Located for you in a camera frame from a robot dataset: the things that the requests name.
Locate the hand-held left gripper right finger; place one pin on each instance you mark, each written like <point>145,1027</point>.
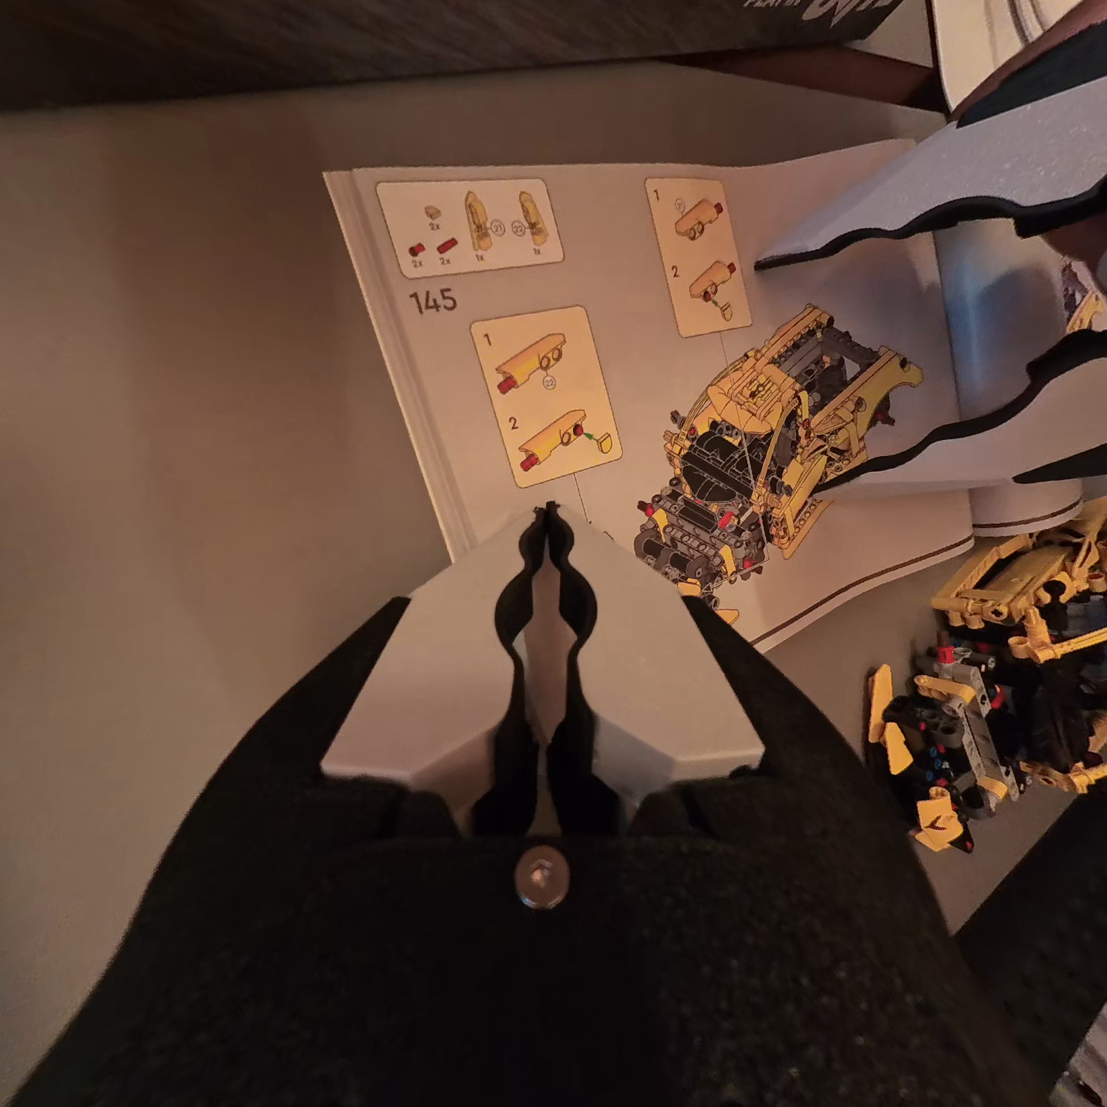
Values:
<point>675,682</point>

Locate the open instruction booklet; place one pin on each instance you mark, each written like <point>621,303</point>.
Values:
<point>622,259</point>

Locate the yellow toy brick car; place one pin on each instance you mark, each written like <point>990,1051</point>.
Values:
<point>994,716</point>

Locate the person's right hand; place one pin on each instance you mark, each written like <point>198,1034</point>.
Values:
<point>1037,52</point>

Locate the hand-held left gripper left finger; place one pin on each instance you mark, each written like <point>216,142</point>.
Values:
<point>415,691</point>

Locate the toy car set cardboard box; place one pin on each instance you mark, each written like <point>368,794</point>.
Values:
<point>345,43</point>

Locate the grey desk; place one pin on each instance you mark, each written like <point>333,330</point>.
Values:
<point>173,388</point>

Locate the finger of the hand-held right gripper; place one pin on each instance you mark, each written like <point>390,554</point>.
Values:
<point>994,163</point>
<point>1054,423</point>

